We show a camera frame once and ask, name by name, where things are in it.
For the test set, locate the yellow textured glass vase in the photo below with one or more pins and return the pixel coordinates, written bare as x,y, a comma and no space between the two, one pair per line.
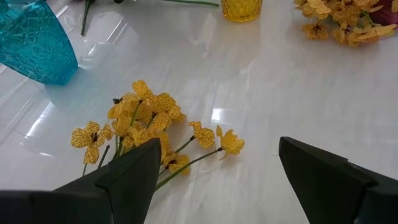
242,11

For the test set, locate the pale orange-yellow flower bunch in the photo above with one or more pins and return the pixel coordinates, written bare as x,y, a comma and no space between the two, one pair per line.
342,12

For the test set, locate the blue glass vase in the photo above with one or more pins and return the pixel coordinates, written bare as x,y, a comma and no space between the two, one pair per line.
34,46

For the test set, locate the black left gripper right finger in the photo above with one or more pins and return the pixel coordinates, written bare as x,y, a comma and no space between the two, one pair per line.
342,196

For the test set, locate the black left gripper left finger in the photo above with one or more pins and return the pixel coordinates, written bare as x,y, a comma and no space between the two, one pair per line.
77,205

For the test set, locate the yellow veined flower bunch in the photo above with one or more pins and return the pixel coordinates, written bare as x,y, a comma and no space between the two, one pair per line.
158,104

